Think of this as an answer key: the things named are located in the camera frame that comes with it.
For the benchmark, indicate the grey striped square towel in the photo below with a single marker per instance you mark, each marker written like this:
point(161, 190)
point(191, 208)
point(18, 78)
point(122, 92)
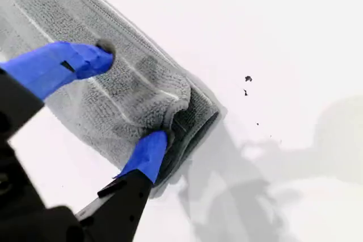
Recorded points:
point(127, 91)

